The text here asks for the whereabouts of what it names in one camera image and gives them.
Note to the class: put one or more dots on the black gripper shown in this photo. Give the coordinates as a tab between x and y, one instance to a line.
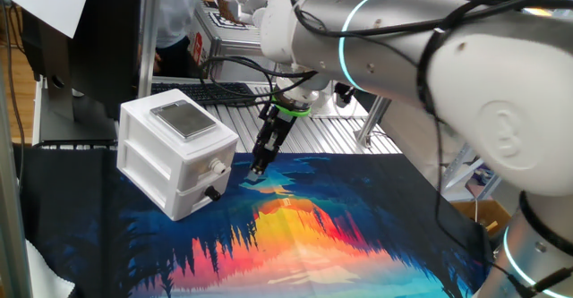
277	125

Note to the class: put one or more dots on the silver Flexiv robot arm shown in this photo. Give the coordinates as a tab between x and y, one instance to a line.
470	74

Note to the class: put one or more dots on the white drawer black knob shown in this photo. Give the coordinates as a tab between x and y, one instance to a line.
197	199

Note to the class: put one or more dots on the white drawer cabinet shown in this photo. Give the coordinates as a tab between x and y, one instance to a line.
147	155

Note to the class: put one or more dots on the black keyboard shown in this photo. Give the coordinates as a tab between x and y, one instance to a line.
210	91

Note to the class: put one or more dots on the colourful sunset forest cloth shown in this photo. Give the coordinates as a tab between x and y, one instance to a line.
291	244

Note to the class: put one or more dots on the grey metal plate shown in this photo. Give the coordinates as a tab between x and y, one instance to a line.
183	119

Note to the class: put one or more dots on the silver equipment case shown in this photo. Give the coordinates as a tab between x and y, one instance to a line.
228	52

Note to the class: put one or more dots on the black white marker board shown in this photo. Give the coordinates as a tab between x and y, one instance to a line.
228	20

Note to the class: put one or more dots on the person in light shirt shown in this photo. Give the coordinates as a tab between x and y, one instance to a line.
174	16

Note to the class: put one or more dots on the black computer monitor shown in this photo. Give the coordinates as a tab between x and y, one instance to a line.
103	43

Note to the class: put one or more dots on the brown cardboard box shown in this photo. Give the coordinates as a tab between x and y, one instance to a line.
485	215

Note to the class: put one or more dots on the white cloth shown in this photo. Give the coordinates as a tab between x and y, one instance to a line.
49	280

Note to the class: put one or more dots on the aluminium frame profile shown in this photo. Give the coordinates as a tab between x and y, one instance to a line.
372	121
11	199
150	34

